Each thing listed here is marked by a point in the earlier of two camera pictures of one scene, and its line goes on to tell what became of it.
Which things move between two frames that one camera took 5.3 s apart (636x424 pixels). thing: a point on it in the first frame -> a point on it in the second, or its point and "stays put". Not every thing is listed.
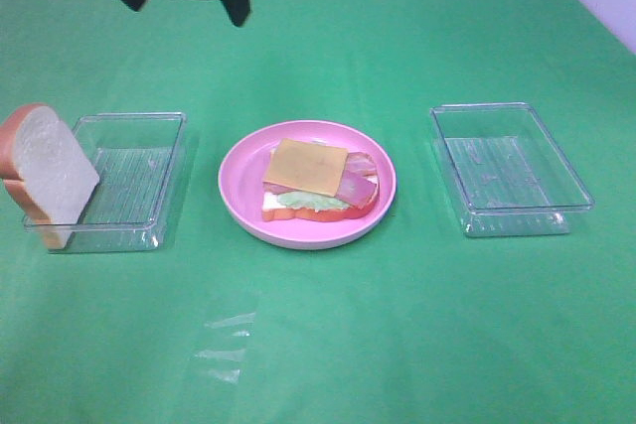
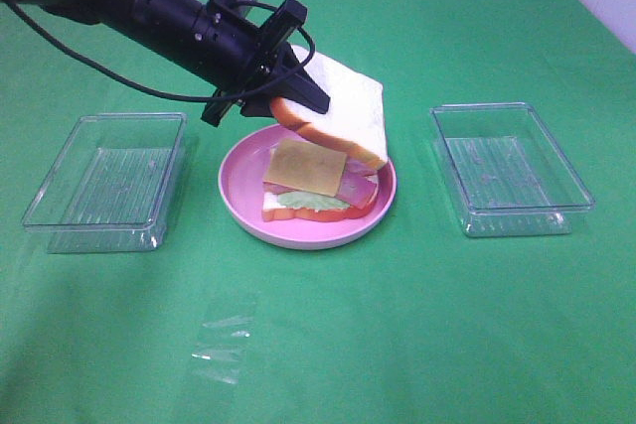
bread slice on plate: x=273 y=212 stays put
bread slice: x=47 y=169 -> x=356 y=121
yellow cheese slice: x=315 y=167 stays put
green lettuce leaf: x=303 y=200 stays put
